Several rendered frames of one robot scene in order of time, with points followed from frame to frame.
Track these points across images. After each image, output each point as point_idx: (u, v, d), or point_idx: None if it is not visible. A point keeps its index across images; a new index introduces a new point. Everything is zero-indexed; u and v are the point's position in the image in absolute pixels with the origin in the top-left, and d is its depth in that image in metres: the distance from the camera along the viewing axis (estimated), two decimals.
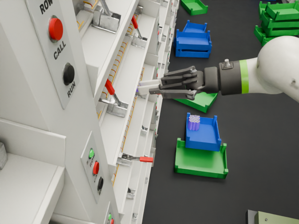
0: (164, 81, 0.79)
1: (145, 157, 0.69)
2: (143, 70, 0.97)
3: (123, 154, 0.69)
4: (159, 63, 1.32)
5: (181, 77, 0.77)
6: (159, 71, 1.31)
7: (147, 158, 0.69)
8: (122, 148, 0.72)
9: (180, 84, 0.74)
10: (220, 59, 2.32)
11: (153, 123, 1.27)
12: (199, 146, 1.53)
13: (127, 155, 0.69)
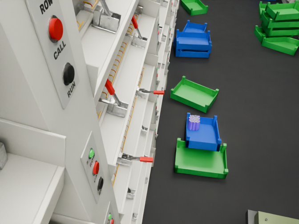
0: None
1: (145, 157, 0.69)
2: (143, 70, 0.97)
3: (123, 154, 0.69)
4: (159, 63, 1.32)
5: None
6: (159, 71, 1.31)
7: (147, 158, 0.69)
8: (122, 148, 0.72)
9: None
10: (220, 59, 2.32)
11: (153, 123, 1.27)
12: (199, 146, 1.53)
13: (127, 155, 0.69)
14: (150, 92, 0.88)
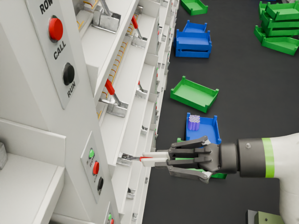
0: (171, 164, 0.66)
1: (145, 157, 0.69)
2: None
3: (123, 154, 0.69)
4: (159, 63, 1.32)
5: (193, 166, 0.65)
6: (159, 71, 1.31)
7: (147, 158, 0.69)
8: None
9: (194, 156, 0.67)
10: (220, 59, 2.32)
11: (153, 123, 1.27)
12: None
13: (127, 155, 0.69)
14: (140, 86, 0.86)
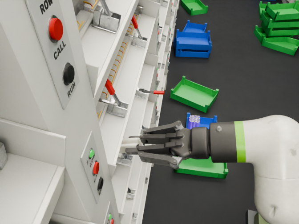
0: (143, 150, 0.64)
1: None
2: None
3: None
4: (159, 63, 1.32)
5: (165, 152, 0.63)
6: (159, 71, 1.31)
7: None
8: None
9: (166, 142, 0.65)
10: (220, 59, 2.32)
11: (153, 123, 1.27)
12: None
13: None
14: (150, 92, 0.88)
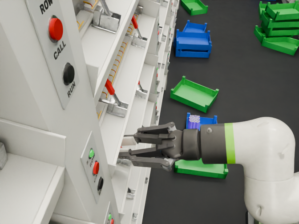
0: (135, 154, 0.64)
1: None
2: None
3: None
4: (159, 63, 1.32)
5: (157, 154, 0.63)
6: (159, 71, 1.31)
7: None
8: None
9: (159, 142, 0.66)
10: (220, 59, 2.32)
11: (153, 123, 1.27)
12: None
13: None
14: (140, 86, 0.86)
